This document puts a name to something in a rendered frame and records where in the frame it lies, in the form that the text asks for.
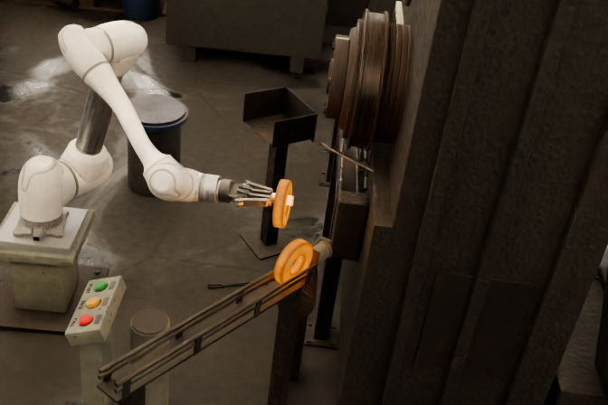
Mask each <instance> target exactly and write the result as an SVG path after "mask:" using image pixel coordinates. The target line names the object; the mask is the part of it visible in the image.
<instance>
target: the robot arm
mask: <svg viewBox="0 0 608 405"><path fill-rule="evenodd" d="M58 39H59V40H58V42H59V45H60V48H61V51H62V54H63V56H64V58H65V59H66V61H67V62H68V63H69V64H70V66H71V67H72V69H73V70H74V71H75V72H76V73H77V74H78V75H79V76H80V77H81V78H82V80H83V81H84V82H85V83H86V84H87V85H89V86H90V90H89V94H88V97H87V100H86V104H85V108H84V111H83V115H82V119H81V124H80V128H79V132H78V135H77V138H75V139H73V140H72V141H71V142H70V143H69V144H68V146H67V148H66V149H65V151H64V152H63V154H62V156H61V159H59V160H56V159H55V158H53V157H50V156H46V155H38V156H35V157H33V158H31V159H30V160H28V161H27V162H26V163H25V164H24V166H23V168H22V170H21V173H20V175H19V181H18V202H19V208H20V217H19V220H18V223H17V226H16V228H15V229H14V231H13V235H14V236H15V237H21V236H33V241H40V239H41V238H42V237H54V238H57V239H61V238H63V237H64V231H63V230H64V226H65V222H66V218H67V217H68V216H69V210H67V209H63V208H62V207H63V206H65V205H66V204H67V203H68V202H69V201H70V200H71V199H72V198H73V197H76V196H79V195H82V194H84V193H87V192H89V191H91V190H93V189H95V188H97V187H98V186H100V185H102V184H103V183H105V182H106V181H107V180H108V178H109V176H110V175H111V173H112V170H113V160H112V157H111V155H110V154H109V152H108V151H107V149H106V147H105V146H104V145H103V144H104V141H105V137H106V135H107V131H108V128H109V122H110V119H111V116H112V112H113V111H114V112H115V114H116V116H117V117H118V119H119V122H120V124H121V126H122V127H123V129H124V131H125V132H126V134H127V136H128V139H129V141H130V143H131V145H132V146H133V148H134V149H135V151H136V153H137V154H138V157H139V158H140V160H141V162H142V164H143V166H144V173H143V175H144V177H145V179H146V181H147V186H148V188H149V190H150V192H151V193H152V194H154V195H155V196H156V197H157V198H159V199H161V200H164V201H169V202H175V201H179V202H196V201H198V202H206V203H218V201H219V202H220V203H230V202H231V201H232V202H235V203H236V207H238V208H239V207H243V206H249V207H267V206H268V205H269V206H271V204H272V203H274V199H275V194H276V193H274V192H273V190H272V188H270V187H267V186H263V185H260V184H255V183H252V182H251V181H249V180H245V183H244V184H235V183H234V182H233V180H229V179H222V178H221V176H219V175H212V174H202V173H199V172H197V171H195V170H193V169H189V168H184V167H183V166H181V165H180V164H179V163H178V162H177V161H176V160H175V159H174V158H173V157H172V156H171V155H164V154H162V153H160V152H159V151H158V150H157V149H156V148H155V147H154V146H153V144H152V143H151V141H150V140H149V138H148V137H147V134H146V132H145V130H144V128H143V126H142V124H141V122H140V120H139V118H138V114H137V112H136V110H135V109H134V107H133V105H132V104H131V102H130V100H129V99H128V96H127V95H126V93H125V91H124V90H123V89H122V87H121V86H120V84H121V82H122V78H123V75H125V74H126V73H128V72H129V70H130V68H131V67H132V66H133V64H134V63H135V61H136V60H137V59H138V56H140V55H141V54H142V53H143V52H144V50H145V49H146V48H147V34H146V32H145V30H144V29H143V27H141V26H140V25H138V24H135V23H133V22H131V21H115V22H110V23H105V24H100V25H98V26H96V27H93V28H87V29H83V28H82V27H81V26H79V25H76V24H70V25H67V26H65V27H64V28H63V29H62V30H61V31H60V32H59V34H58Z"/></svg>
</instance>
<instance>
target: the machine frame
mask: <svg viewBox="0 0 608 405"><path fill-rule="evenodd" d="M404 2H405V0H402V8H403V17H404V24H406V25H411V29H412V51H411V62H410V70H409V79H408V85H407V91H406V97H405V103H404V112H403V116H402V120H401V124H400V128H399V131H398V135H397V138H396V140H395V142H394V143H393V144H392V145H391V144H385V143H379V142H373V143H372V145H371V148H370V150H369V151H368V152H367V164H368V165H370V166H372V167H373V168H372V169H373V170H374V171H373V173H372V172H370V171H368V170H366V169H365V171H364V172H359V176H360V179H359V192H360V193H364V178H365V177H367V191H366V194H367V196H368V214H367V215H366V222H365V227H364V232H363V237H362V247H361V248H360V251H359V256H358V259H357V260H348V259H343V266H342V288H341V311H340V335H339V357H338V380H337V405H544V402H545V400H546V396H547V394H548V392H549V390H550V387H551V385H552V382H553V380H554V378H555V376H556V372H557V369H558V367H559V364H560V363H561V360H562V358H563V355H564V353H565V349H566V347H567V345H568V343H569V340H570V338H571V335H572V333H573V331H574V329H575V325H576V322H577V320H578V317H579V316H580V313H581V311H582V308H583V306H584V302H585V300H586V298H587V295H588V293H589V291H590V288H591V286H592V284H593V282H594V278H595V275H596V273H597V270H598V268H599V266H600V264H601V261H602V259H603V254H604V253H605V250H606V248H607V245H608V0H412V1H411V3H410V5H409V6H406V5H404Z"/></svg>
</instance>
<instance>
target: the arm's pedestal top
mask: <svg viewBox="0 0 608 405"><path fill-rule="evenodd" d="M17 203H18V202H14V204H13V205H12V207H11V209H10V210H9V212H8V214H7V215H6V216H5V218H4V220H3V222H2V224H1V225H0V230H1V228H2V227H3V225H4V224H5V222H6V220H7V219H8V217H9V215H10V214H11V212H12V211H13V209H14V207H15V206H16V205H17ZM83 210H88V214H87V216H86V219H85V221H84V223H83V224H82V227H81V230H80V232H79V235H78V237H77V239H76V241H75V243H74V245H73V247H72V250H71V253H70V255H64V254H55V253H46V252H37V251H28V250H10V249H0V260H5V261H14V262H23V263H33V264H42V265H51V266H61V267H70V268H73V267H74V265H75V262H76V260H77V258H78V256H79V254H80V252H81V248H82V246H83V243H84V241H85V240H86V237H87V235H88V233H89V230H90V226H91V225H92V223H93V220H94V218H95V211H94V210H90V209H83Z"/></svg>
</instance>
